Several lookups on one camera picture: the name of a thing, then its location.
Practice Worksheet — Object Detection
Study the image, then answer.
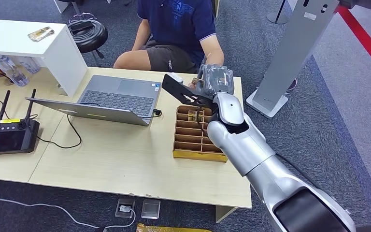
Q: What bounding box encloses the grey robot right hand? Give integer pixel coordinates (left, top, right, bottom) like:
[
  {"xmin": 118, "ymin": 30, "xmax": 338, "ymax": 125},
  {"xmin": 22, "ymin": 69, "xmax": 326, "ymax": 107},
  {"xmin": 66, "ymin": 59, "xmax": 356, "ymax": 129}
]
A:
[{"xmin": 198, "ymin": 63, "xmax": 235, "ymax": 97}]

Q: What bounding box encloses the small printed card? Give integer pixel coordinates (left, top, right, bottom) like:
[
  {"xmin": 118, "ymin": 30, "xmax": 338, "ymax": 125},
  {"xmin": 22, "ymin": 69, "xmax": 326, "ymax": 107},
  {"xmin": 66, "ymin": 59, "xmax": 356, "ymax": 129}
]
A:
[
  {"xmin": 190, "ymin": 76, "xmax": 206, "ymax": 90},
  {"xmin": 188, "ymin": 110, "xmax": 205, "ymax": 123}
]

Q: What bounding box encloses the brown slotted card box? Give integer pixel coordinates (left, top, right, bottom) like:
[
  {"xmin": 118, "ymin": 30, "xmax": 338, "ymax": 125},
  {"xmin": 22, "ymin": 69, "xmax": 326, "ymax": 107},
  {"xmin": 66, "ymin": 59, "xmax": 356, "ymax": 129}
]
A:
[{"xmin": 172, "ymin": 105, "xmax": 228, "ymax": 163}]

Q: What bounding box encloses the person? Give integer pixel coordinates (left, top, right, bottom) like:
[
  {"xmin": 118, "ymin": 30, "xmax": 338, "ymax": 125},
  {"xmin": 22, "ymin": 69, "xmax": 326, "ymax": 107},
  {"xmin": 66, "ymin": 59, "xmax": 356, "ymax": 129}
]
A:
[{"xmin": 113, "ymin": 0, "xmax": 226, "ymax": 74}]

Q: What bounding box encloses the grey open laptop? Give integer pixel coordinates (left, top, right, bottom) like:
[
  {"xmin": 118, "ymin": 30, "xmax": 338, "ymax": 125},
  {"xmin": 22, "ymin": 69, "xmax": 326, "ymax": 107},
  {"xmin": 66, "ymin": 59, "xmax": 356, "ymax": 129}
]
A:
[{"xmin": 26, "ymin": 74, "xmax": 162, "ymax": 127}]

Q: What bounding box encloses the grey metal kiosk stand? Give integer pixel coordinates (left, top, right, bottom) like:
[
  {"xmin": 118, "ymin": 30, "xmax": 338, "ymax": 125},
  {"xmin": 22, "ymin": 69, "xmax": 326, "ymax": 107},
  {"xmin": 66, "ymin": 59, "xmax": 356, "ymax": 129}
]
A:
[{"xmin": 245, "ymin": 0, "xmax": 340, "ymax": 119}]

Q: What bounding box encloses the black round stool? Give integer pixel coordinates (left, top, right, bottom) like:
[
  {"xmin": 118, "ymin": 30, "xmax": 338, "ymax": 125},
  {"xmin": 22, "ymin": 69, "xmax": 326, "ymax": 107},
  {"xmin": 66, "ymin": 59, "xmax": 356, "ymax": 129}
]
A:
[{"xmin": 67, "ymin": 18, "xmax": 109, "ymax": 67}]

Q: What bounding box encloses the black power adapter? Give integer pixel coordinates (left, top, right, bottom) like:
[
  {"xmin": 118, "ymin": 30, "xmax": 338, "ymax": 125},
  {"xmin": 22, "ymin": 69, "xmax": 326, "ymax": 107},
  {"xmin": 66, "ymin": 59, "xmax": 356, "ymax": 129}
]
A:
[{"xmin": 69, "ymin": 19, "xmax": 94, "ymax": 32}]

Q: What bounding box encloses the closed metal floor socket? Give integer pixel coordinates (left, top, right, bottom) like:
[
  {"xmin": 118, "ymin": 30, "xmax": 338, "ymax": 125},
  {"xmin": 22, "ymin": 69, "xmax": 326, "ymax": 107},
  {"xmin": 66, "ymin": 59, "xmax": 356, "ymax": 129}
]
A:
[{"xmin": 141, "ymin": 199, "xmax": 161, "ymax": 220}]

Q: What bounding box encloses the floor socket with plug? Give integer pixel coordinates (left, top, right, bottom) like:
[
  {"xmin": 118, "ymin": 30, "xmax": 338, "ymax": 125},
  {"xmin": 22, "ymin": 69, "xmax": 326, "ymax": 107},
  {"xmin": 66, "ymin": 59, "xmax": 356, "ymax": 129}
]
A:
[{"xmin": 114, "ymin": 198, "xmax": 136, "ymax": 219}]

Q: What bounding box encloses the gold foil object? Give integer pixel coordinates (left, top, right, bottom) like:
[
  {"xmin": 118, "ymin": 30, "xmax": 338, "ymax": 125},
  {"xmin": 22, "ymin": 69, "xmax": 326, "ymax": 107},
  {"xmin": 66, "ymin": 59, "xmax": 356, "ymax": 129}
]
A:
[{"xmin": 136, "ymin": 223, "xmax": 213, "ymax": 232}]

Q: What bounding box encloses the red barrier belt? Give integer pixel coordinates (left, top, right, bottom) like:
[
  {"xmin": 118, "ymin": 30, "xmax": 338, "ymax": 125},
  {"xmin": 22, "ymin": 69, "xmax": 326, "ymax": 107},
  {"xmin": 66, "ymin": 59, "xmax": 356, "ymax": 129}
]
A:
[{"xmin": 336, "ymin": 4, "xmax": 371, "ymax": 82}]

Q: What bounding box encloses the grey metal bar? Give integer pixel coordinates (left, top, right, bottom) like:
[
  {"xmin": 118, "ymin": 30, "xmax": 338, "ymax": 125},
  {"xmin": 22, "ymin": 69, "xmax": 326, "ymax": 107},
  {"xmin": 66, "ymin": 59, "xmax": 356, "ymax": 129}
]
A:
[{"xmin": 339, "ymin": 0, "xmax": 371, "ymax": 11}]

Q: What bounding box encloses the clear plastic water bottle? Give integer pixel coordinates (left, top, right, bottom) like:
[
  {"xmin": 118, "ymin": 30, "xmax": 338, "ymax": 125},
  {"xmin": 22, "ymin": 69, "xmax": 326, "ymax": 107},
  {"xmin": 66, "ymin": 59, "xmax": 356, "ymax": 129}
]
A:
[
  {"xmin": 17, "ymin": 57, "xmax": 42, "ymax": 74},
  {"xmin": 0, "ymin": 54, "xmax": 30, "ymax": 87}
]

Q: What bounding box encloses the white desk riser shelf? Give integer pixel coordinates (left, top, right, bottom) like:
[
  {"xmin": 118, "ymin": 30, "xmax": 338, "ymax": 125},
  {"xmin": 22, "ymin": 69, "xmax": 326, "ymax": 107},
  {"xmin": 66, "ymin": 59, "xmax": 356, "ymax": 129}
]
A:
[{"xmin": 0, "ymin": 18, "xmax": 88, "ymax": 98}]

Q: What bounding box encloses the black remote controller with antennas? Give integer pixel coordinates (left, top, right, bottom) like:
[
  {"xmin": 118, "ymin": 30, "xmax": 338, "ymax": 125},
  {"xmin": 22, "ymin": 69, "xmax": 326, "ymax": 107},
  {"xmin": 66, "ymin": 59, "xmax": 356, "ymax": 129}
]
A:
[{"xmin": 0, "ymin": 89, "xmax": 41, "ymax": 156}]

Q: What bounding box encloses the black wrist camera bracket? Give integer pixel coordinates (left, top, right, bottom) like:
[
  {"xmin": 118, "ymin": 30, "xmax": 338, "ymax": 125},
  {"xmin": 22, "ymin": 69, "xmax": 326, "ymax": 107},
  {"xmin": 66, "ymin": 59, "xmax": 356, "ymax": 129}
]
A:
[{"xmin": 161, "ymin": 72, "xmax": 219, "ymax": 113}]

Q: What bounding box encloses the black laptop plug cable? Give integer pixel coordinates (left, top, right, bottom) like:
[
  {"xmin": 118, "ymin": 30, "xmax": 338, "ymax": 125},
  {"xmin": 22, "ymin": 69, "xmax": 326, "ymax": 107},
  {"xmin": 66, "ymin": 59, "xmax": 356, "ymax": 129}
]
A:
[{"xmin": 139, "ymin": 109, "xmax": 162, "ymax": 120}]

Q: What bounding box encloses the stanchion post with round base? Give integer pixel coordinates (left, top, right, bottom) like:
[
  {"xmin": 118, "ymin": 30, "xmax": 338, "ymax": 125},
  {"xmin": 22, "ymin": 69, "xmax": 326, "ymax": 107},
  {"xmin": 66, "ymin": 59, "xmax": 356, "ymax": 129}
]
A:
[{"xmin": 266, "ymin": 0, "xmax": 289, "ymax": 25}]

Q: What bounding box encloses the black cable on desk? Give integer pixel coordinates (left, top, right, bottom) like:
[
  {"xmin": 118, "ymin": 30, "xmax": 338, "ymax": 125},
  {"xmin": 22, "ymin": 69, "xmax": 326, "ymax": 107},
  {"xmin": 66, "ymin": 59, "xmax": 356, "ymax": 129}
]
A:
[{"xmin": 29, "ymin": 102, "xmax": 101, "ymax": 150}]

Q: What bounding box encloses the white floor cable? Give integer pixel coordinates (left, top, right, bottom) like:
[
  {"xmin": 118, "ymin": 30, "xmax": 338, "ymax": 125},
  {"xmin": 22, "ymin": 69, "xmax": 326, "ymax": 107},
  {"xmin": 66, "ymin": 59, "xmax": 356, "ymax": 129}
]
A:
[{"xmin": 0, "ymin": 188, "xmax": 137, "ymax": 231}]

